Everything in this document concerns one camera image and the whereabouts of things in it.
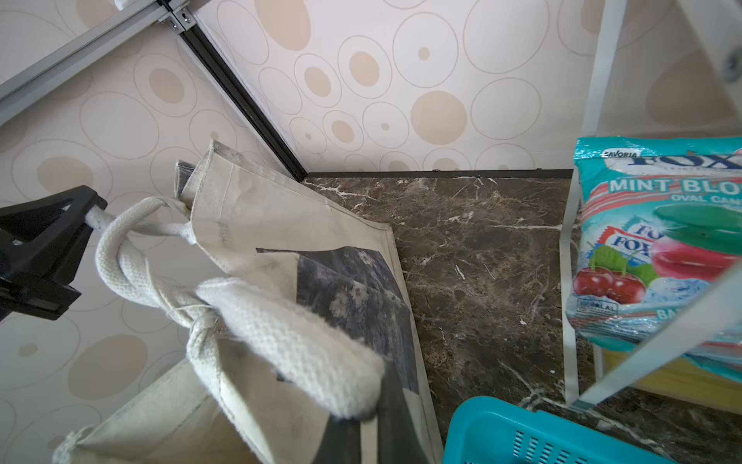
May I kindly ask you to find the teal red snack bag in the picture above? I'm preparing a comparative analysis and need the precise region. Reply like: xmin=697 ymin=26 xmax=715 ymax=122
xmin=566 ymin=136 xmax=741 ymax=352

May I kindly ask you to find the diagonal aluminium frame bar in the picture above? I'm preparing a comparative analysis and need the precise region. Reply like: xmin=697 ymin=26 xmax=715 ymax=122
xmin=1 ymin=1 xmax=195 ymax=124

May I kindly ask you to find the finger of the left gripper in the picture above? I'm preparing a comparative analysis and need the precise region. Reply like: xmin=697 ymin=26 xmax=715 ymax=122
xmin=1 ymin=275 xmax=81 ymax=321
xmin=1 ymin=186 xmax=107 ymax=278

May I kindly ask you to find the cream canvas tote bag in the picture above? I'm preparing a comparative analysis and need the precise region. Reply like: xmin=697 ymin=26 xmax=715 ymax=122
xmin=52 ymin=142 xmax=444 ymax=463

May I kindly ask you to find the white wooden two-tier shelf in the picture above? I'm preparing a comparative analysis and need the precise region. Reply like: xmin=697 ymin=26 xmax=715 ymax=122
xmin=556 ymin=1 xmax=741 ymax=412

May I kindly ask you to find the teal plastic basket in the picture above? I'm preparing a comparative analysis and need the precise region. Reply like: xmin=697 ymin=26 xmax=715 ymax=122
xmin=444 ymin=396 xmax=668 ymax=464

